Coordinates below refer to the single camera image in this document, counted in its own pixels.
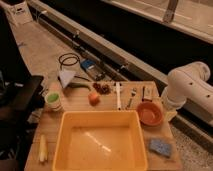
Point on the red bowl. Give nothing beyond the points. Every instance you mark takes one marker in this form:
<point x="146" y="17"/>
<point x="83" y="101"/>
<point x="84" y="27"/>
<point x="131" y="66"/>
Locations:
<point x="149" y="113"/>

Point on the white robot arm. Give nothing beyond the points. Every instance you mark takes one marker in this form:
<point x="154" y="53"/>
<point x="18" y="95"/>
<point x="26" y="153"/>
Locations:
<point x="189" y="82"/>

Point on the dark red grapes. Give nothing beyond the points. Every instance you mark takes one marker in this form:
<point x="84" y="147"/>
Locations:
<point x="102" y="89"/>

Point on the metal fork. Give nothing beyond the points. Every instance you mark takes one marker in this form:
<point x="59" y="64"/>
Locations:
<point x="133" y="93"/>

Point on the blue electronic box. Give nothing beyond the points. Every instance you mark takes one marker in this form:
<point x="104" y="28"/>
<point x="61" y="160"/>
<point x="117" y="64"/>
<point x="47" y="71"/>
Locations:
<point x="87" y="64"/>

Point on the green cucumber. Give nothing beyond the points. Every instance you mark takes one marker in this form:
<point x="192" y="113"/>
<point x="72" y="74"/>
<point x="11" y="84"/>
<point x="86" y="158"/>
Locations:
<point x="79" y="85"/>

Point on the wooden board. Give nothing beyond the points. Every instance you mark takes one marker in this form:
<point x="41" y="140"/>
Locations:
<point x="76" y="99"/>

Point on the white paper cone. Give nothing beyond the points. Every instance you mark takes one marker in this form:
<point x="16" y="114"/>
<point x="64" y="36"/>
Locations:
<point x="66" y="76"/>

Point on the yellow plastic tub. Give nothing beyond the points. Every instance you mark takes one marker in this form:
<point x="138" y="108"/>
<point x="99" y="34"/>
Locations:
<point x="100" y="141"/>

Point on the white cup green inside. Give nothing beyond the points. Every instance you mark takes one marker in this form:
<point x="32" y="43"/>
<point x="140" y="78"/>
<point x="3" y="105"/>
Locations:
<point x="52" y="99"/>

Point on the blue sponge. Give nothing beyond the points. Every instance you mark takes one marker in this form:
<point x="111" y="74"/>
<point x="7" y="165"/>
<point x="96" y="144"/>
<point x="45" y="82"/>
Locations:
<point x="160" y="147"/>

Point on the yellow corn cob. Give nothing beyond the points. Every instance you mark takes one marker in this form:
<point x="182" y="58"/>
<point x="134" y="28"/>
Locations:
<point x="43" y="152"/>

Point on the white box with label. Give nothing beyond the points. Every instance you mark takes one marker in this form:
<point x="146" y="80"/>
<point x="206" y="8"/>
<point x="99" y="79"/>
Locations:
<point x="19" y="14"/>

